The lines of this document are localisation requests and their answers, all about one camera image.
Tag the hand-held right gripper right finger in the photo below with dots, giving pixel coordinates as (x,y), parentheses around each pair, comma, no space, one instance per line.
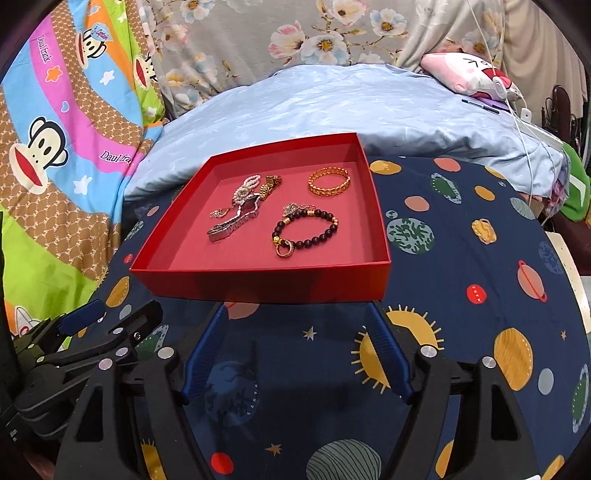
(390,355)

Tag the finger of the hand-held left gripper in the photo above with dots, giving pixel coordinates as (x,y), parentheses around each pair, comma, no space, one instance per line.
(81,319)
(134,327)

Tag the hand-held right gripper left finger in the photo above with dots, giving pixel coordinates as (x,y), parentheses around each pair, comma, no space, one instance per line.
(203,355)

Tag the red cardboard box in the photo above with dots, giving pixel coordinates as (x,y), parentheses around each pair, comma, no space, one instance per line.
(258,277)

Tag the silver metal watch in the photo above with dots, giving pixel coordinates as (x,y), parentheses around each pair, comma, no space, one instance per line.
(231,228)

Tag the gold metal watch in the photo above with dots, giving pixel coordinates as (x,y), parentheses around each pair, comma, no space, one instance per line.
(272,184)

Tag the navy planet printed blanket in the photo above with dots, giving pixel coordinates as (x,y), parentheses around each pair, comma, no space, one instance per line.
(461,258)

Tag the pearl brooch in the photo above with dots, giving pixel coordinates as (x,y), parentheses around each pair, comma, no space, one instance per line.
(242,191)

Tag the colourful monkey printed blanket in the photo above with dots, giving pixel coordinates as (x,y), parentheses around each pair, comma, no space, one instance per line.
(69,138)

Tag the green bag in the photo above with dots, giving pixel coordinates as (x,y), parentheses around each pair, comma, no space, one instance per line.
(577,194)

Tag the light blue quilt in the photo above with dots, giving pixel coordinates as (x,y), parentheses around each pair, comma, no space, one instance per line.
(323,101)

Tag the purple notebook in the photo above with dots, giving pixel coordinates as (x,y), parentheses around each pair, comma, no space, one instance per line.
(496,108)

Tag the white charger plug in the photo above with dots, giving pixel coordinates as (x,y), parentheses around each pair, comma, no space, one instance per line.
(528,114)

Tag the pink plush pillow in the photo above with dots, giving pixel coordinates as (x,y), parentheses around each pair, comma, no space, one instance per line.
(461,71)

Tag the dark metal chair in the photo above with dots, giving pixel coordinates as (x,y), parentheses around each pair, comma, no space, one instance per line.
(561,99)

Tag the grey floral bedsheet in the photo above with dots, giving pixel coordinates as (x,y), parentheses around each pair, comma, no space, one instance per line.
(277,27)

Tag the beige curtain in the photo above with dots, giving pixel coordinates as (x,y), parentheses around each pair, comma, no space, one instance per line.
(540,41)

